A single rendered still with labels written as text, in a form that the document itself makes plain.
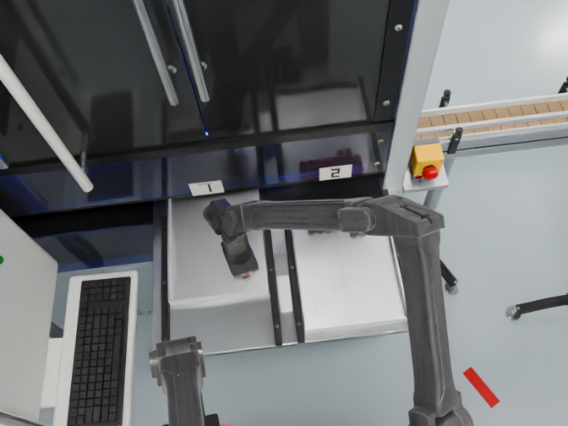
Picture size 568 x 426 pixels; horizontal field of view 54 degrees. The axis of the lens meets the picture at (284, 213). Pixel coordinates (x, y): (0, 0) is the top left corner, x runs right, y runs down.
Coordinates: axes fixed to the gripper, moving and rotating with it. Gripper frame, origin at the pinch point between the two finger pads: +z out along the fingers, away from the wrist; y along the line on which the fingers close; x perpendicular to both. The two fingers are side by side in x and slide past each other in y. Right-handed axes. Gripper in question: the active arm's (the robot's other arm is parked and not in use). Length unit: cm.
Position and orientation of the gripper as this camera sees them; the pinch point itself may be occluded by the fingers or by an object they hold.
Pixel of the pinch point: (243, 270)
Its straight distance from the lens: 144.3
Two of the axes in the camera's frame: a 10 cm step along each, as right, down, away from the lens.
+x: -9.3, 3.5, -1.5
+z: 0.6, 5.2, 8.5
